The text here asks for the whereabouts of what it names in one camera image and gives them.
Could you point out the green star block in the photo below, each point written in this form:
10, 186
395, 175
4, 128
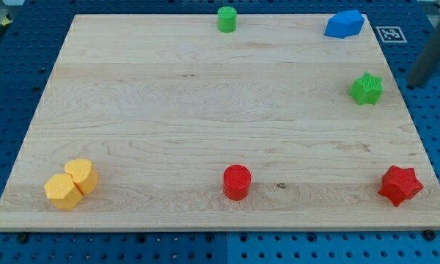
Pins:
367, 89

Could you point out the red star block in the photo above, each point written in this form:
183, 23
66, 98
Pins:
400, 184

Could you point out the red cylinder block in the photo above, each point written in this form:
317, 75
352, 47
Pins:
236, 182

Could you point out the wooden board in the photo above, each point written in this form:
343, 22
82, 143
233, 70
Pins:
163, 104

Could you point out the green cylinder block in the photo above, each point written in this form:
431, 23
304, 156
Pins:
227, 17

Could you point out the yellow heart block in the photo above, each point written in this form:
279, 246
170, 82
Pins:
84, 174

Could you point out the blue pentagon block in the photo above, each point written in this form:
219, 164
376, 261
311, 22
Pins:
344, 24

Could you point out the yellow hexagon block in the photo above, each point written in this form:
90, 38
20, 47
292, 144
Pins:
62, 192

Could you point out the white fiducial marker tag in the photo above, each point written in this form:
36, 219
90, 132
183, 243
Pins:
391, 34

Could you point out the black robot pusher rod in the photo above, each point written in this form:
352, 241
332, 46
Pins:
427, 61

